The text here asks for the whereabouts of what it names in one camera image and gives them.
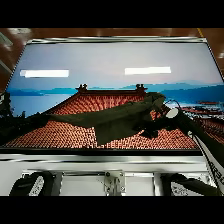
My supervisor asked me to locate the dark green shirt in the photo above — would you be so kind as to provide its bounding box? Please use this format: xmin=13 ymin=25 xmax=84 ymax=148
xmin=45 ymin=92 xmax=168 ymax=146

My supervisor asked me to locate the silver frame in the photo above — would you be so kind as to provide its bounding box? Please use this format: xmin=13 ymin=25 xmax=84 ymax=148
xmin=0 ymin=35 xmax=224 ymax=197

